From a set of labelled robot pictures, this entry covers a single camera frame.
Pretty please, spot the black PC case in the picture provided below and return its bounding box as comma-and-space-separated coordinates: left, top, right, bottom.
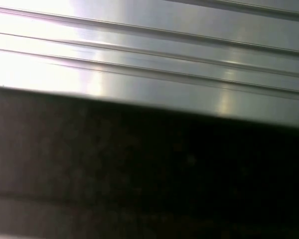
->
0, 85, 299, 239

